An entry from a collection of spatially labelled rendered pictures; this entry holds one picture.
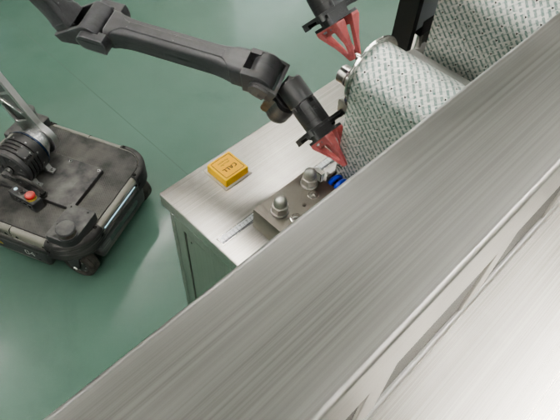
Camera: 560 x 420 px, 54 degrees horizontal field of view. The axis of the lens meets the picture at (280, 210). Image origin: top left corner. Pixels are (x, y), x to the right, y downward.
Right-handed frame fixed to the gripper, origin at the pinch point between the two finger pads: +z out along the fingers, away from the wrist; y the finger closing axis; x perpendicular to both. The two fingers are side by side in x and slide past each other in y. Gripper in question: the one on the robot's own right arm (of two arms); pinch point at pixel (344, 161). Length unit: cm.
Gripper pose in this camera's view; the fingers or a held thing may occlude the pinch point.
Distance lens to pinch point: 112.9
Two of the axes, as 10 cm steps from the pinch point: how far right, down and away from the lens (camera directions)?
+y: -7.1, 5.4, -4.5
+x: 3.9, -2.4, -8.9
